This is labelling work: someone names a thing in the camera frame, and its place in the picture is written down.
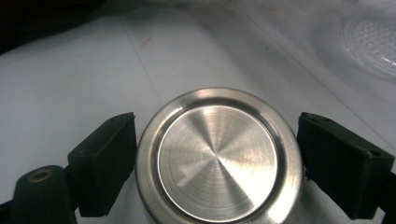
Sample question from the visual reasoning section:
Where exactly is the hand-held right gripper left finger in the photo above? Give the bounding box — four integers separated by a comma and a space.
66, 111, 138, 218

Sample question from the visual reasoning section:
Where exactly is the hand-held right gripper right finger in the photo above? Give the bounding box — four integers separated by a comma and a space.
296, 111, 396, 220

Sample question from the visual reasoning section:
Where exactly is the stainless steel bowl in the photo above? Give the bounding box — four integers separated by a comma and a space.
134, 87, 304, 224

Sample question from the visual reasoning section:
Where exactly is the clear glass jar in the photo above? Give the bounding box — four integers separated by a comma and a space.
340, 12, 396, 84

